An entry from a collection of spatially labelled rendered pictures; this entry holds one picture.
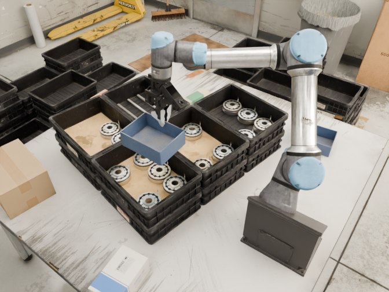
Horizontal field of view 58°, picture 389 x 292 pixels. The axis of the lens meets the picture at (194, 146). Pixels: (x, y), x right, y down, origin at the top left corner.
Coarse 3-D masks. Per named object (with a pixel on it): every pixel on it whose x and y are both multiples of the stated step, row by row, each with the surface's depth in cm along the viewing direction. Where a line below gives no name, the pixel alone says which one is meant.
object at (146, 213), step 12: (120, 144) 160; (96, 156) 154; (180, 156) 154; (96, 168) 151; (192, 168) 149; (108, 180) 146; (192, 180) 144; (120, 192) 142; (180, 192) 140; (132, 204) 137; (156, 204) 135; (144, 216) 134
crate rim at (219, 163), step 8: (176, 112) 177; (200, 112) 178; (216, 120) 173; (240, 136) 164; (248, 144) 161; (176, 152) 156; (232, 152) 156; (224, 160) 153; (200, 168) 149; (208, 168) 149; (216, 168) 151
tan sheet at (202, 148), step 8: (208, 136) 179; (192, 144) 175; (200, 144) 175; (208, 144) 175; (216, 144) 175; (184, 152) 170; (192, 152) 170; (200, 152) 170; (208, 152) 170; (192, 160) 166
